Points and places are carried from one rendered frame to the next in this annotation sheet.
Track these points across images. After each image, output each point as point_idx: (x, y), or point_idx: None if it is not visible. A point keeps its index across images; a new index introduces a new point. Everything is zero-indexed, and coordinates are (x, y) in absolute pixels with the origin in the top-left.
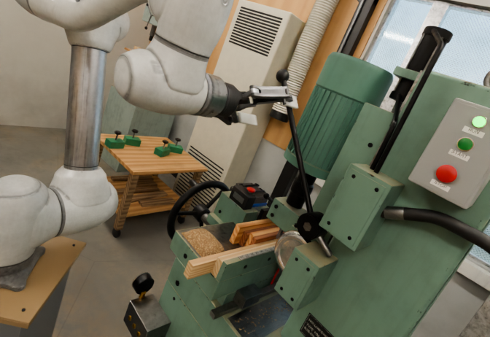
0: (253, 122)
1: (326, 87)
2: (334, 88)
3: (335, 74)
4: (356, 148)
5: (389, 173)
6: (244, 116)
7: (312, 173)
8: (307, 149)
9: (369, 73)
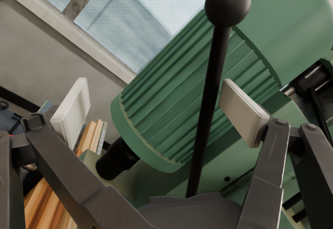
0: (85, 108)
1: (265, 57)
2: (277, 67)
3: (294, 41)
4: (248, 151)
5: (284, 198)
6: (74, 117)
7: (173, 171)
8: (180, 145)
9: (322, 56)
